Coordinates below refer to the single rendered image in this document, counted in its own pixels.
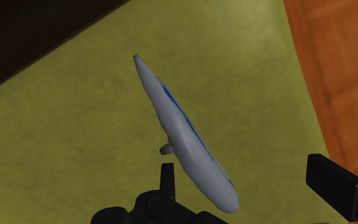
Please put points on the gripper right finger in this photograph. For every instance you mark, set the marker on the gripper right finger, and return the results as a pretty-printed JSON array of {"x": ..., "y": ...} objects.
[{"x": 336, "y": 183}]

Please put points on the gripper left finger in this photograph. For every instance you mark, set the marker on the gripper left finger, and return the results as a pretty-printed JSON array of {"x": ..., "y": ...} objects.
[{"x": 167, "y": 183}]

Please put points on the white toy airplane blue stripe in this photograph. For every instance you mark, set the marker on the white toy airplane blue stripe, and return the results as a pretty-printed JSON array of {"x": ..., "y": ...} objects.
[{"x": 178, "y": 124}]

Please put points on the olive green padded furniture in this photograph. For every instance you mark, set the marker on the olive green padded furniture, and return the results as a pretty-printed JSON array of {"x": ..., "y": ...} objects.
[{"x": 73, "y": 139}]

